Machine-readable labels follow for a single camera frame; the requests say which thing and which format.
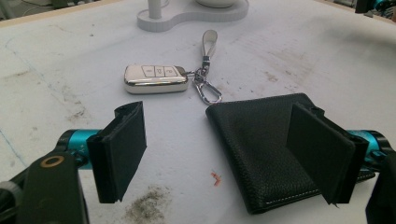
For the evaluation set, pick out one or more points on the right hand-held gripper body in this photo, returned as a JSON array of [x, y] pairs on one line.
[[375, 6]]

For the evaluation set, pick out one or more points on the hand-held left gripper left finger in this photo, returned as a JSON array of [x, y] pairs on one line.
[[120, 155]]

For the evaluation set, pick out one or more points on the white car key fob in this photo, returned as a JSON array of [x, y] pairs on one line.
[[155, 79]]

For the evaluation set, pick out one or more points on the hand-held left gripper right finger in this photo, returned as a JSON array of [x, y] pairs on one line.
[[323, 149]]

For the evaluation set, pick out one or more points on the black leather wallet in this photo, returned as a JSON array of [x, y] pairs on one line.
[[252, 146]]

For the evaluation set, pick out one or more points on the white stand base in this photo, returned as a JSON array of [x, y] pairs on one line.
[[190, 14]]

